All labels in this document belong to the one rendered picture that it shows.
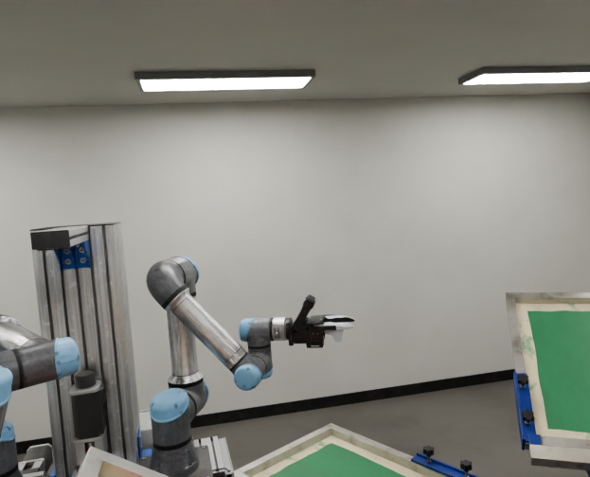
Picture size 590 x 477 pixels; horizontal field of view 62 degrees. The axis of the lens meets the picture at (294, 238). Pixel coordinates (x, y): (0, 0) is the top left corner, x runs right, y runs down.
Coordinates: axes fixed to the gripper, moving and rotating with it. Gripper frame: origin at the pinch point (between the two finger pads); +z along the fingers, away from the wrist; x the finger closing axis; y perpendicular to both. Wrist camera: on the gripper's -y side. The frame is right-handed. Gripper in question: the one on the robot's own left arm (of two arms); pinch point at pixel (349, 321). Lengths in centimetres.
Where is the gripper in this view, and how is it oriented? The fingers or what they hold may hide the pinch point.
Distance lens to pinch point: 157.5
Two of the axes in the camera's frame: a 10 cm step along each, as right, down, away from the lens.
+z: 9.8, -0.5, -1.7
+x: -1.6, 2.2, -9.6
